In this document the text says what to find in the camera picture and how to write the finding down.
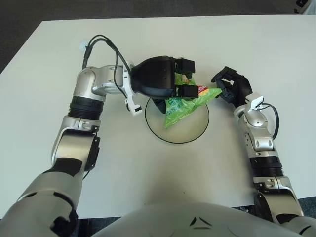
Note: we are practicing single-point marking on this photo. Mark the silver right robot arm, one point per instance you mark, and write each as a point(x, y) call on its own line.
point(263, 143)

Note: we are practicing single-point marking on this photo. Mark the white plate with black rim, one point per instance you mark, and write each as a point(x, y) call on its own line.
point(190, 130)

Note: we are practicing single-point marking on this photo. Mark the green snack chip bag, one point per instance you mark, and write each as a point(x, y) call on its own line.
point(182, 108)

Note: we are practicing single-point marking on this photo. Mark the grey robot torso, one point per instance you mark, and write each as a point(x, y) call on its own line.
point(197, 222)

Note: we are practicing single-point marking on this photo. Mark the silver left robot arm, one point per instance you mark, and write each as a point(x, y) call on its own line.
point(86, 84)

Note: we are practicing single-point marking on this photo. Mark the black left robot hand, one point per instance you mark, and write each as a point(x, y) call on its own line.
point(153, 76)

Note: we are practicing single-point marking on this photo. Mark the black office chair base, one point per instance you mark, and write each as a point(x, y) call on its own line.
point(301, 3)

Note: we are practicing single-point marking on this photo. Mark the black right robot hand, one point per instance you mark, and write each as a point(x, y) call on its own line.
point(240, 85)

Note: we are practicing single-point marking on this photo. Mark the white plastic wrist bracket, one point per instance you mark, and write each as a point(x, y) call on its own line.
point(254, 101)
point(132, 107)

